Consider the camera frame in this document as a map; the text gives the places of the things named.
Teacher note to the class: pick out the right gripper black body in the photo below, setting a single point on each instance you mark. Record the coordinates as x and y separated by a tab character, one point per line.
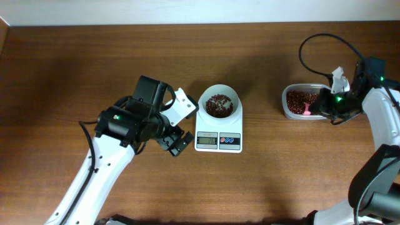
335	105

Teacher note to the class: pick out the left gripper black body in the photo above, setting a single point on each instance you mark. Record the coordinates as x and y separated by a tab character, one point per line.
165	136

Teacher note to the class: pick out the pink measuring scoop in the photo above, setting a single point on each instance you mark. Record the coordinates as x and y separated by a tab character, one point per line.
306	112

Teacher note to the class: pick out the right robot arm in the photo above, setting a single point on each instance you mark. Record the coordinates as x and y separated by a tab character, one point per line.
373	196

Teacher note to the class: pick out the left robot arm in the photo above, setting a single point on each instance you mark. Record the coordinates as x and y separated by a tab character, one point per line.
121	132

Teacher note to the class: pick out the white digital kitchen scale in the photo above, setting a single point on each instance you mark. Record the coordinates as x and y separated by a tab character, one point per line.
219	135

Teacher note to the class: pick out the clear plastic bean container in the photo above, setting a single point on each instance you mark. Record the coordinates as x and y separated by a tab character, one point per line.
309	88

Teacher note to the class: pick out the red adzuki beans pile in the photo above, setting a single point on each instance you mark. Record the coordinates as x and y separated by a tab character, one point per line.
296	99

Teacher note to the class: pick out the beans in white bowl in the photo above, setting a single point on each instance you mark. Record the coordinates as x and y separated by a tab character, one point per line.
219	106

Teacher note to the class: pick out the white round bowl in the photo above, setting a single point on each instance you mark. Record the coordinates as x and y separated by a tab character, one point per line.
214	90

